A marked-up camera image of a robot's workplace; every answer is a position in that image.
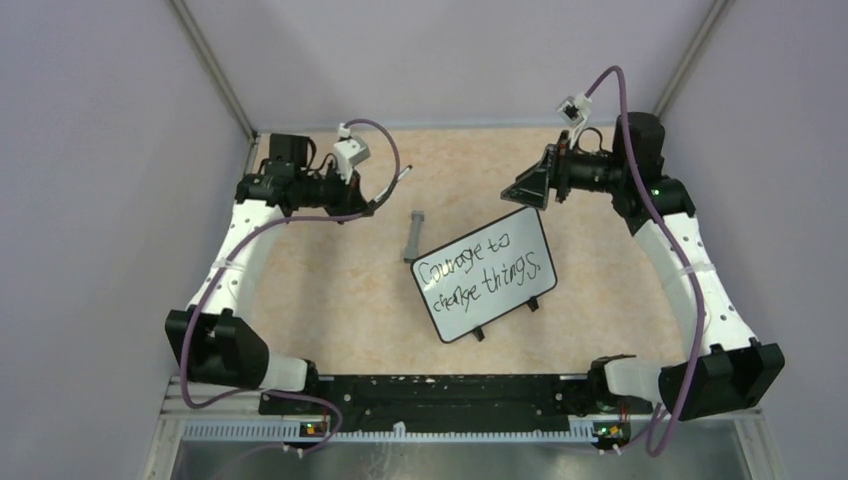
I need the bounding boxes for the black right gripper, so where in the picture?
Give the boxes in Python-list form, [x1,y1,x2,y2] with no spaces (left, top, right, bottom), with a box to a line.
[501,131,627,210]

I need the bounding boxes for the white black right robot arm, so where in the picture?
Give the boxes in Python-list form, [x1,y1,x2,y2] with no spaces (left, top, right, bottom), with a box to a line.
[500,112,785,421]

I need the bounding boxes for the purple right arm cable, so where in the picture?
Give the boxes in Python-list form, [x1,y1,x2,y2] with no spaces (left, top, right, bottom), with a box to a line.
[582,65,708,458]

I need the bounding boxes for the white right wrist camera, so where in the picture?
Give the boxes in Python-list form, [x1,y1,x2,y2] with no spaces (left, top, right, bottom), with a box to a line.
[556,93,592,148]

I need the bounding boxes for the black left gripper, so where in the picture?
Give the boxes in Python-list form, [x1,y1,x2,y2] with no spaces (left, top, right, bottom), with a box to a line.
[295,159,373,224]

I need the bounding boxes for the black and white marker pen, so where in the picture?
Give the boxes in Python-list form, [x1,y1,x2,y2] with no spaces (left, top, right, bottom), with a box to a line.
[372,165,413,209]

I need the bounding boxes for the grey plastic block rod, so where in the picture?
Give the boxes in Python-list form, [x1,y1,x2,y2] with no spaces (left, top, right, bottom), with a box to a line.
[402,210,425,264]

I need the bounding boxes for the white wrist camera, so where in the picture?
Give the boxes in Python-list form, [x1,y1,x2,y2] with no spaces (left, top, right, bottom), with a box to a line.
[556,93,592,148]
[332,123,371,184]

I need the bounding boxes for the white cable duct strip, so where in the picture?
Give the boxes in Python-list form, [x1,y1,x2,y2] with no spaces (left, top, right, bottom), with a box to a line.
[182,420,597,443]

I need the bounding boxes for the white board with black frame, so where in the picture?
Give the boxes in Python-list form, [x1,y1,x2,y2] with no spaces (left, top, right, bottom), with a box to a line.
[409,207,558,344]

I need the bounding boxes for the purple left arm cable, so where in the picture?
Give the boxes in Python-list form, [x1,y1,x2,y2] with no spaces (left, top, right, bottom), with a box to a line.
[178,118,403,458]

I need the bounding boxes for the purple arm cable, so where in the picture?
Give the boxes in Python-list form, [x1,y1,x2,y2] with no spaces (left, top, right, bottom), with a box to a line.
[178,118,403,458]
[582,65,708,458]

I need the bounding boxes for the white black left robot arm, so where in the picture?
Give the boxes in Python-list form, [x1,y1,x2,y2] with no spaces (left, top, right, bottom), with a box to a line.
[165,129,370,414]

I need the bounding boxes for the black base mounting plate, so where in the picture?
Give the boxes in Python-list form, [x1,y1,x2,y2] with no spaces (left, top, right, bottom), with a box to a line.
[258,374,652,434]

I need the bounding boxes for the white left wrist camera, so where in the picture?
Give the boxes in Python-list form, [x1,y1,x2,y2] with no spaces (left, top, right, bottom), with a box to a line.
[332,123,371,184]

